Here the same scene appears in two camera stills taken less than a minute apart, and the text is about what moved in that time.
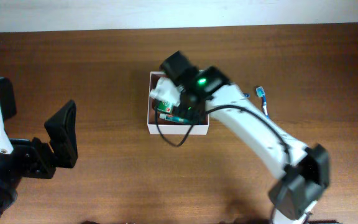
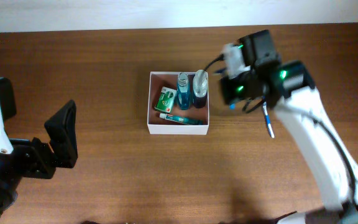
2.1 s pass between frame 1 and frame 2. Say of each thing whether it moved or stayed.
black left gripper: stayed
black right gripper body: moved
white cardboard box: stayed
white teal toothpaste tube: stayed
